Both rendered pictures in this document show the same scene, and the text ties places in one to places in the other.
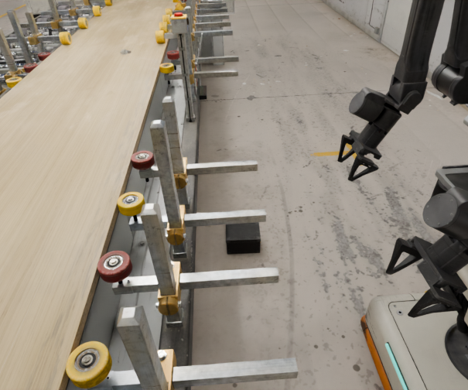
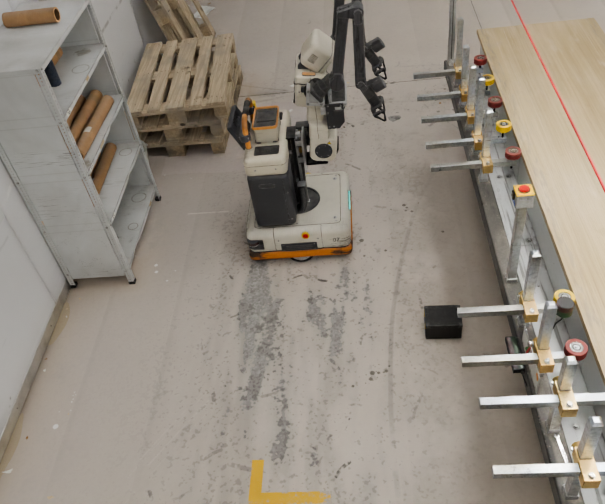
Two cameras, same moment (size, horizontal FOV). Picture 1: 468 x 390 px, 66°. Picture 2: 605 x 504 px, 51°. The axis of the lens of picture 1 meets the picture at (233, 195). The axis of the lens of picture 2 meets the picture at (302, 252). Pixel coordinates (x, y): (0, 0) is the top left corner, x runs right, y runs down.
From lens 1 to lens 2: 4.11 m
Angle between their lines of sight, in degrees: 98
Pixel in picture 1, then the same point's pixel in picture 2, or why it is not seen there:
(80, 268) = (509, 98)
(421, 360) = (335, 197)
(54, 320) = (507, 85)
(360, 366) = (358, 241)
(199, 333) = (472, 256)
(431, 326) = (320, 211)
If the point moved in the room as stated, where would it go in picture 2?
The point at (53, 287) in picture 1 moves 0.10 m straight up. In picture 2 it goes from (516, 92) to (518, 76)
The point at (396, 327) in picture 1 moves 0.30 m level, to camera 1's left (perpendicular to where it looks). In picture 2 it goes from (341, 210) to (389, 208)
